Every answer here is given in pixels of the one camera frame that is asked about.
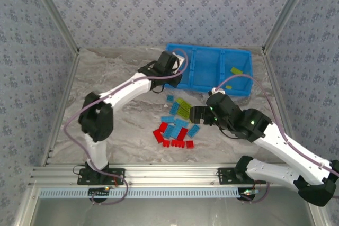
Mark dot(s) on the small green lego brick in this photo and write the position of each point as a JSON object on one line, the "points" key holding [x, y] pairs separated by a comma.
{"points": [[228, 87], [180, 101]]}

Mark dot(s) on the small blue lego brick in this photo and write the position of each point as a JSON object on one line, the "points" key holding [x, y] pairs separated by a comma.
{"points": [[170, 98]]}

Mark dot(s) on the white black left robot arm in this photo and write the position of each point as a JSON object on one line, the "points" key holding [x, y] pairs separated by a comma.
{"points": [[124, 91]]}

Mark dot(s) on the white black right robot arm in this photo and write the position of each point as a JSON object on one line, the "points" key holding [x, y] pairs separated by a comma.
{"points": [[291, 149]]}

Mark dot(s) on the blue three-compartment bin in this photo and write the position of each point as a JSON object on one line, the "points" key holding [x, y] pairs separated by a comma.
{"points": [[209, 64]]}

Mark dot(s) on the small circuit board with LED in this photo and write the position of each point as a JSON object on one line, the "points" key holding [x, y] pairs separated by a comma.
{"points": [[249, 192]]}

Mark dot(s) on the grey metal tray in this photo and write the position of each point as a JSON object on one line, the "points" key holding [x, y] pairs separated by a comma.
{"points": [[169, 212]]}

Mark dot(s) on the aluminium side rail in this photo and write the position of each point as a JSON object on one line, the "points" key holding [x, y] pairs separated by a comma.
{"points": [[63, 109], [272, 77]]}

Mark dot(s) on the wide aluminium mounting rail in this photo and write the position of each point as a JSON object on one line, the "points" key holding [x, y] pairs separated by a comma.
{"points": [[169, 174]]}

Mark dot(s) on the aluminium corner post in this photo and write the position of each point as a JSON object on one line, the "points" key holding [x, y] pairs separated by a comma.
{"points": [[56, 11], [285, 11]]}

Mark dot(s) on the aluminium frame leg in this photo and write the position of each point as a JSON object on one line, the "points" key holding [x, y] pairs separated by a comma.
{"points": [[319, 215], [25, 210]]}

